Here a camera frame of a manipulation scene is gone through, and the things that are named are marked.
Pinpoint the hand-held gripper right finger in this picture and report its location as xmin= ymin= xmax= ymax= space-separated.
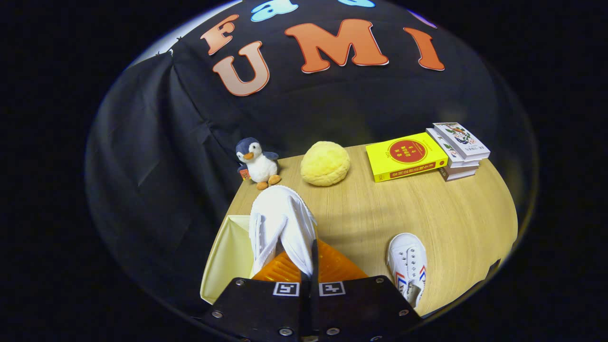
xmin=311 ymin=240 xmax=423 ymax=342

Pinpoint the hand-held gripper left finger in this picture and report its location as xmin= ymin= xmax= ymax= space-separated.
xmin=204 ymin=252 xmax=309 ymax=342

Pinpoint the white canvas shoe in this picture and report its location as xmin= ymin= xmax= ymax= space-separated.
xmin=386 ymin=233 xmax=428 ymax=308
xmin=248 ymin=185 xmax=318 ymax=278

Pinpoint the cream fabric storage box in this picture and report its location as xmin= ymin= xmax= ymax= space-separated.
xmin=199 ymin=215 xmax=257 ymax=304

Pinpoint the yellow round plush bun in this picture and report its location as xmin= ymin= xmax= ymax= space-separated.
xmin=300 ymin=141 xmax=351 ymax=186

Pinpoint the penguin plush toy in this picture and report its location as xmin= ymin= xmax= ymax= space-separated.
xmin=235 ymin=137 xmax=282 ymax=190

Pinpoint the yellow book with red circle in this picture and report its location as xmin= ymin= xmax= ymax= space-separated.
xmin=365 ymin=132 xmax=449 ymax=183

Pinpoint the white book with green print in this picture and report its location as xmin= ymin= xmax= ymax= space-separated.
xmin=426 ymin=127 xmax=480 ymax=168

